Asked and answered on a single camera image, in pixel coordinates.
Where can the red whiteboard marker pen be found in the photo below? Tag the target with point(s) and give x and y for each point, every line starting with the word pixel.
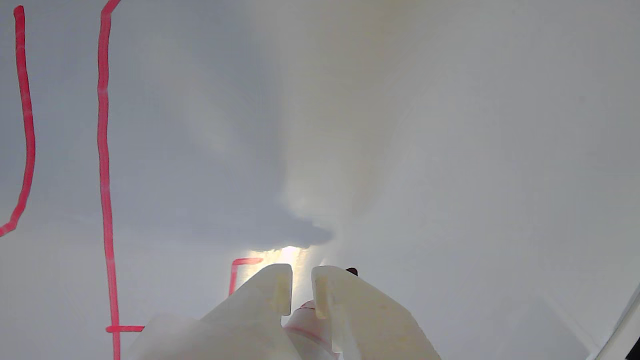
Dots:
pixel 307 327

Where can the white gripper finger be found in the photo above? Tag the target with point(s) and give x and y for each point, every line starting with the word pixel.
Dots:
pixel 250 320
pixel 370 325

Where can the large white whiteboard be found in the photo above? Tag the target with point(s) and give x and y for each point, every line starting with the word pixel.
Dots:
pixel 400 125

